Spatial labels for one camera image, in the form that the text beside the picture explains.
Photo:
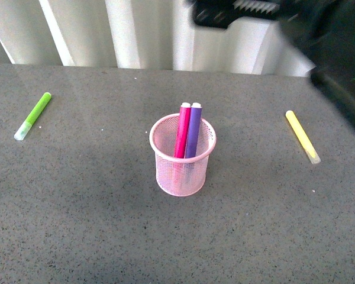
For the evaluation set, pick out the pink highlighter pen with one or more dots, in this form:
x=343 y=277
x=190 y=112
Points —
x=182 y=130

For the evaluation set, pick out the purple highlighter pen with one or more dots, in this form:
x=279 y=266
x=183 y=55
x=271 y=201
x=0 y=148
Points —
x=193 y=130

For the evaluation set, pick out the pink mesh pen cup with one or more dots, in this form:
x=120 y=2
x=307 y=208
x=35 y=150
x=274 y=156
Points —
x=180 y=177

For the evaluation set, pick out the yellow highlighter pen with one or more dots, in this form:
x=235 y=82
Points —
x=302 y=137

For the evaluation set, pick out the green highlighter pen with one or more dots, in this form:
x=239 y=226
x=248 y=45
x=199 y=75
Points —
x=32 y=117

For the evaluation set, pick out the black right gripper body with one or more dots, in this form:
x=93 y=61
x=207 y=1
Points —
x=323 y=31

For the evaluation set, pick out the white pleated curtain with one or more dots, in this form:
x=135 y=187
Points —
x=141 y=35

